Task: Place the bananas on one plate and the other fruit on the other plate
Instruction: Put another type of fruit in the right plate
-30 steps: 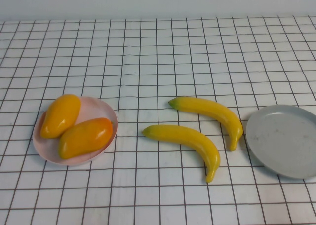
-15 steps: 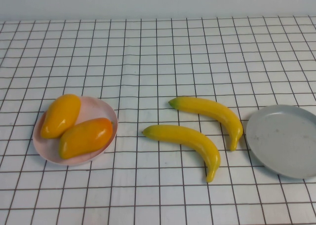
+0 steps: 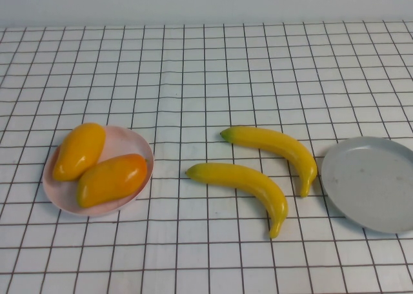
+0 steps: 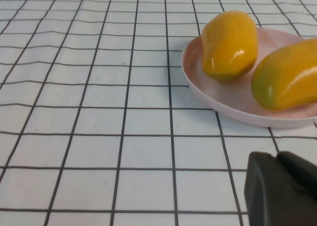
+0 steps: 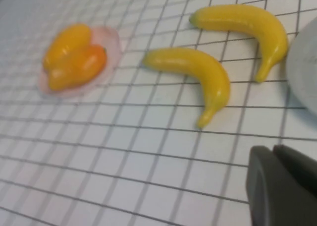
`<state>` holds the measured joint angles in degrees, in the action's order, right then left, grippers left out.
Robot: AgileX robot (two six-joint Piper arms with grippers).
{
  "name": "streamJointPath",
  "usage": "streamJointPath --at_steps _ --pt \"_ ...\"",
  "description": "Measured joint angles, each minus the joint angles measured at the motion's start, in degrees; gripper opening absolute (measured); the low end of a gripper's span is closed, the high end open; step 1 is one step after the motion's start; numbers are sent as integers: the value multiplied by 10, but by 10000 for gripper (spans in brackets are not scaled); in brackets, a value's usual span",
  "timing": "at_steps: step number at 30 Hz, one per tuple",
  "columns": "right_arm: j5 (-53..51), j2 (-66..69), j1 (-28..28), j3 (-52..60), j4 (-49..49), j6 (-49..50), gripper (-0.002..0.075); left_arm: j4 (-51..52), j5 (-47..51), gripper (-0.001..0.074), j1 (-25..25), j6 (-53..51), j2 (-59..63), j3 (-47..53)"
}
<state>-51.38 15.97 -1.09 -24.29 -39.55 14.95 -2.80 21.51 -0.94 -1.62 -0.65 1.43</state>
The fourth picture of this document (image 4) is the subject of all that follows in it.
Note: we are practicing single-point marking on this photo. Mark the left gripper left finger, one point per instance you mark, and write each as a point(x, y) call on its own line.
point(270, 201)

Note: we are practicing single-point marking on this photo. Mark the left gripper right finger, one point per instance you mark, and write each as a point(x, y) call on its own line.
point(302, 176)

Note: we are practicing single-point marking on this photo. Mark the orange mango with green tip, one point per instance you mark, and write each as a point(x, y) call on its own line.
point(287, 82)

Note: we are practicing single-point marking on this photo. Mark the orange yellow mango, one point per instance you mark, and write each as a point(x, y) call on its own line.
point(227, 45)

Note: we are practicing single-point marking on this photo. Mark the pink round plate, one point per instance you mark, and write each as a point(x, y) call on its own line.
point(223, 99)

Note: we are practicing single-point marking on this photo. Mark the white grid tablecloth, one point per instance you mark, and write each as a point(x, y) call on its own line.
point(99, 99)

